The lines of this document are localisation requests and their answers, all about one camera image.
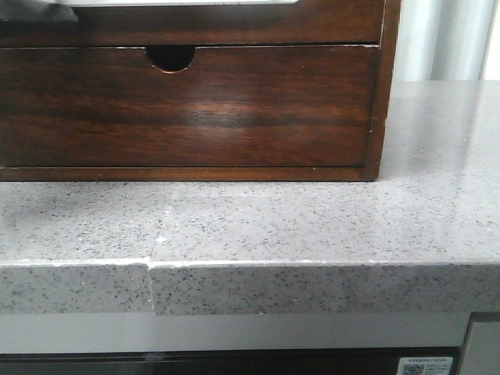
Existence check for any dark wooden drawer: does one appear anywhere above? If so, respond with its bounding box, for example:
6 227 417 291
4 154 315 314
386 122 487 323
1 45 378 167

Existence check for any dark wooden drawer cabinet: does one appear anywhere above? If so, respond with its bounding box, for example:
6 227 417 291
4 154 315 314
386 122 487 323
1 1 401 181

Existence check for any white QR code sticker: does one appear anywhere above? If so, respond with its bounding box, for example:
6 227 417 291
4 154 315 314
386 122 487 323
396 356 454 375

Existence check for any black built-in appliance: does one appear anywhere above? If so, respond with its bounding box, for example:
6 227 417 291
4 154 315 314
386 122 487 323
1 347 461 374

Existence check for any dark object at cabinet top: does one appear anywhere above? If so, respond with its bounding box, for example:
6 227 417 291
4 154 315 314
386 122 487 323
1 0 79 23

